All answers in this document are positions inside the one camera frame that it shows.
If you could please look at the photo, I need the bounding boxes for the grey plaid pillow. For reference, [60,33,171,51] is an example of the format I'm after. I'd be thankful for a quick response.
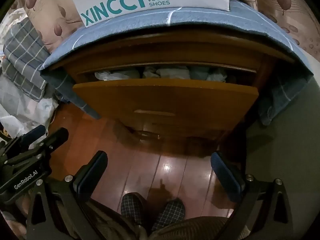
[2,19,54,103]

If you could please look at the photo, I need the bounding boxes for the white plastic bag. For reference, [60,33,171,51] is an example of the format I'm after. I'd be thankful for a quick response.
[0,75,59,138]

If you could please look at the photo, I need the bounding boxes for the wooden drawer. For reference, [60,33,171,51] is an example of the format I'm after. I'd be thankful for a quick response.
[72,64,259,137]

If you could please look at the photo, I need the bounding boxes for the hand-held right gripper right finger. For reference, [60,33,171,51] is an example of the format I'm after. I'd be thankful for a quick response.
[210,151,299,240]

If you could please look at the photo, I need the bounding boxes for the wooden nightstand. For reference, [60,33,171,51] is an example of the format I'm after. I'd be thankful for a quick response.
[49,26,297,155]

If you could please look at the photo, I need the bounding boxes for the blue checked cloth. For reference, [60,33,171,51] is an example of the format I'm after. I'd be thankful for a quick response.
[40,0,314,126]

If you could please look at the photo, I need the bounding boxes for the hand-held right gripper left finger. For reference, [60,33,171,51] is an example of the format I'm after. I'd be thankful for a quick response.
[25,151,108,240]

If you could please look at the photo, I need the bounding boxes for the plaid slipper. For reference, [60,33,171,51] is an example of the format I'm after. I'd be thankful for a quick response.
[121,193,147,227]
[151,199,186,232]

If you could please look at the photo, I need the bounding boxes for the beige dotted cloth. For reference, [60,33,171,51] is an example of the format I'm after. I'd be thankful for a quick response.
[229,0,320,63]

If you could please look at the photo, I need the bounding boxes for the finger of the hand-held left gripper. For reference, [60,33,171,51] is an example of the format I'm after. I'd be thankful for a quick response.
[5,127,69,165]
[5,125,48,153]

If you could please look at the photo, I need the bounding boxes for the beige dotted bed sheet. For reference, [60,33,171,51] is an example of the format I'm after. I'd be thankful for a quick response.
[7,0,84,54]

